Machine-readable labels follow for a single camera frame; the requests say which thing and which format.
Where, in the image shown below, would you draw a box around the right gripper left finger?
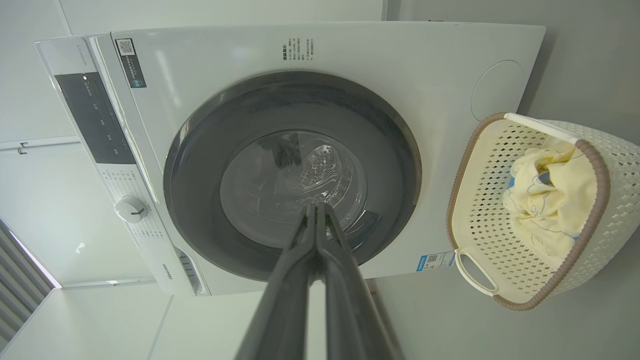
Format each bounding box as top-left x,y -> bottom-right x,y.
235,204 -> 318,360

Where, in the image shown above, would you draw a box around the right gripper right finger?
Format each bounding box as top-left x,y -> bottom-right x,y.
318,202 -> 406,360

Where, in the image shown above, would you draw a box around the washing machine door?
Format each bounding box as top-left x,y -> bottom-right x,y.
163,70 -> 422,282

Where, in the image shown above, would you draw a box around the pale yellow printed garment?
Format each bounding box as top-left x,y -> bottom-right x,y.
511,136 -> 585,188
502,167 -> 599,271

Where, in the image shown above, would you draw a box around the stainless steel washing machine drum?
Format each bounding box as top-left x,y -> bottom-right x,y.
222,131 -> 368,251

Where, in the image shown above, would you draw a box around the white washing machine dial knob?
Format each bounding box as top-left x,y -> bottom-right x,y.
114,195 -> 149,224

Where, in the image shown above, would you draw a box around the white front-load washing machine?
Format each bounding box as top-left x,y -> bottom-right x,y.
35,21 -> 547,297

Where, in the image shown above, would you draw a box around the dark washing machine display panel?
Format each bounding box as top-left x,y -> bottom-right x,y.
54,72 -> 137,166

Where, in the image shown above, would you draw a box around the blue energy label sticker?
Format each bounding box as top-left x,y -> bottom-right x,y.
416,251 -> 456,272

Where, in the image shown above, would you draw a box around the white detergent drawer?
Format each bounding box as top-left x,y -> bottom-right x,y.
150,242 -> 211,297

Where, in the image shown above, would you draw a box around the cream perforated laundry basket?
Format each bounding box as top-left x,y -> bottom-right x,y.
446,112 -> 640,312

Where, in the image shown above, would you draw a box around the small printed text decal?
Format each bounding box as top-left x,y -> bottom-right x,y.
282,36 -> 316,62

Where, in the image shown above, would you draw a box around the grey slatted panel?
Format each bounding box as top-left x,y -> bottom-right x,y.
0,218 -> 62,348

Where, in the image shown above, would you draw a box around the round drain filter cover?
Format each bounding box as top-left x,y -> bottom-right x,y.
471,60 -> 526,122

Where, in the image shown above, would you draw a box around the dark QR code sticker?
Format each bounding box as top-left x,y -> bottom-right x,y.
116,38 -> 147,89

